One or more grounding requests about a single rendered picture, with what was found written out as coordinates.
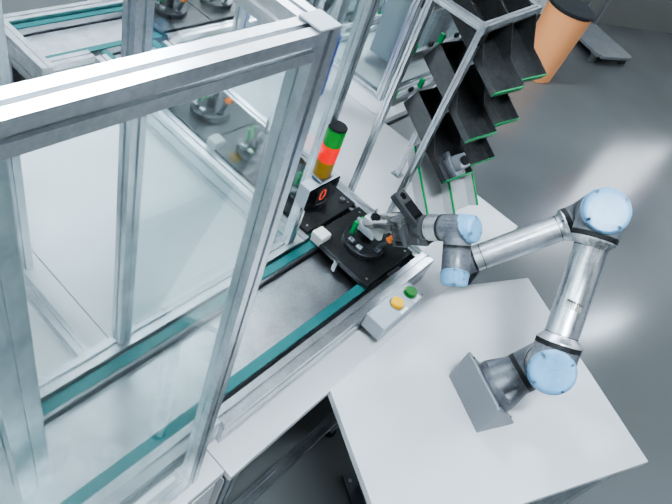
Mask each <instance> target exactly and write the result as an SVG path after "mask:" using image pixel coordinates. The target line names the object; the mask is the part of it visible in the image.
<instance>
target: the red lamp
mask: <svg viewBox="0 0 672 504"><path fill-rule="evenodd" d="M340 149H341V148H340ZM340 149H337V150H334V149H330V148H328V147H326V146H325V145H324V143H323V141H322V144H321V147H320V150H319V153H318V159H319V160H320V161H321V162H322V163H324V164H328V165H331V164H334V163H335V162H336V160H337V157H338V155H339V152H340Z"/></svg>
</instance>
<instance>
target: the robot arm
mask: <svg viewBox="0 0 672 504"><path fill-rule="evenodd" d="M390 198H391V200H392V201H393V202H394V204H395V205H396V206H397V208H398V209H399V210H400V212H391V213H384V214H379V215H380V217H381V218H382V219H383V220H380V221H376V220H374V221H367V222H366V223H364V224H363V225H364V226H365V227H367V228H370V229H371V231H372V233H373V235H374V237H375V239H376V240H378V241H380V240H382V237H383V234H385V233H389V232H390V231H391V232H392V233H391V234H392V240H391V241H392V245H393V247H402V248H408V247H409V246H411V245H412V246H429V245H430V243H432V242H434V241H443V249H442V263H441V271H440V275H441V284H442V285H445V286H454V287H466V286H467V285H468V281H469V277H470V274H472V273H475V272H478V271H480V270H483V269H486V268H488V267H491V266H494V265H497V264H500V263H502V262H505V261H508V260H511V259H514V258H516V257H519V256H522V255H525V254H528V253H531V252H533V251H536V250H539V249H542V248H545V247H547V246H550V245H553V244H556V243H559V242H561V241H564V240H567V241H570V242H572V241H573V242H574V243H573V246H572V249H571V252H570V255H569V258H568V261H567V264H566V267H565V270H564V273H563V276H562V279H561V282H560V285H559V288H558V291H557V294H556V297H555V300H554V303H553V306H552V309H551V312H550V315H549V318H548V321H547V324H546V327H545V329H544V330H543V331H541V332H539V333H537V334H536V337H535V340H534V342H532V343H531V344H529V345H527V346H525V347H523V348H521V349H519V350H517V351H515V352H513V353H511V354H510V355H508V356H505V357H501V358H495V359H489V360H485V361H482V362H481V363H479V367H480V369H481V371H482V374H483V376H484V378H485V379H486V381H487V383H488V385H489V387H490V389H491V390H492V392H493V394H494V396H495V397H496V399H497V401H498V402H499V404H500V405H501V407H502V408H503V409H504V411H505V412H507V411H509V410H511V409H513V408H514V407H515V406H516V405H517V404H518V403H519V402H520V401H521V400H522V399H523V398H524V396H525V395H527V394H528V393H530V392H532V391H534V390H536V389H537V390H538V391H540V392H542V393H544V394H547V395H560V394H563V393H566V392H567V391H569V390H570V389H571V388H572V387H573V386H574V384H575V382H576V379H577V375H578V370H577V365H578V362H579V359H580V356H581V353H582V350H583V349H582V347H581V346H580V344H579V338H580V335H581V332H582V329H583V326H584V323H585V320H586V317H587V315H588V312H589V309H590V306H591V303H592V300H593V297H594V294H595V291H596V288H597V285H598V282H599V279H600V276H601V273H602V270H603V267H604V264H605V261H606V258H607V255H608V252H609V251H610V250H612V249H614V248H616V247H617V246H618V243H619V241H620V238H621V234H622V232H623V229H624V228H625V227H626V226H627V225H628V224H629V222H630V220H631V217H632V205H631V202H630V200H629V198H628V197H627V196H626V195H625V194H624V193H623V192H621V191H620V190H617V189H615V188H610V187H602V188H596V189H594V190H592V191H590V192H589V193H587V194H586V195H585V196H583V197H582V198H581V199H579V200H578V201H576V202H575V203H573V204H571V205H569V206H567V207H564V208H562V209H559V210H558V211H557V213H556V214H555V215H553V216H551V217H548V218H545V219H543V220H540V221H537V222H535V223H532V224H529V225H526V226H524V227H521V228H518V229H516V230H513V231H510V232H508V233H505V234H502V235H500V236H497V237H494V238H491V239H489V240H486V241H483V242H481V243H478V244H475V245H473V246H472V243H476V242H478V241H479V240H480V238H481V234H482V230H483V228H482V223H481V220H480V219H479V218H478V217H477V216H475V215H468V214H428V215H423V214H422V212H421V211H420V210H419V208H418V207H417V206H416V204H415V203H414V202H413V200H412V199H411V198H410V196H409V195H408V194H407V192H406V191H405V190H404V188H401V189H400V190H398V191H397V192H396V193H394V194H393V195H392V196H391V197H390ZM396 245H403V246H396Z"/></svg>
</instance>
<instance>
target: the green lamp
mask: <svg viewBox="0 0 672 504"><path fill-rule="evenodd" d="M346 133H347V132H346ZM346 133H344V134H338V133H335V132H333V131H332V130H331V129H330V128H329V126H328V127H327V130H326V133H325V136H324V138H323V143H324V145H325V146H326V147H328V148H330V149H334V150H337V149H340V148H341V147H342V144H343V141H344V139H345V136H346Z"/></svg>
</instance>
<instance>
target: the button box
mask: <svg viewBox="0 0 672 504"><path fill-rule="evenodd" d="M407 286H413V285H412V284H411V283H410V282H409V281H407V282H406V283H405V284H403V285H402V286H401V287H400V288H398V289H397V290H396V291H395V292H393V293H392V294H391V295H389V296H388V297H387V298H386V299H384V300H383V301H382V302H381V303H379V304H378V305H377V306H376V307H374V308H373V309H372V310H371V311H369V312H368V313H367V314H366V316H365V318H364V320H363V321H362V323H361V326H363V327H364V328H365V329H366V330H367V331H368V332H369V333H370V334H371V335H372V336H373V337H374V338H375V339H376V340H379V339H380V338H382V337H383V336H384V335H385V334H386V333H387V332H388V331H390V330H391V329H392V328H393V327H394V326H395V325H397V324H398V323H399V322H400V321H401V320H402V319H404V318H405V317H406V316H407V315H408V314H409V313H411V312H412V311H413V310H414V309H415V308H416V307H418V305H419V304H420V302H421V301H422V299H423V297H424V294H422V293H421V292H420V291H419V290H418V289H417V288H416V287H415V288H416V289H417V292H418V294H417V296H416V297H415V298H410V297H408V296H407V295H406V294H405V292H404V290H405V288H406V287H407ZM413 287H414V286H413ZM395 296H397V297H400V298H402V299H403V300H404V306H403V308H402V309H396V308H394V307H393V306H392V305H391V300H392V298H393V297H395Z"/></svg>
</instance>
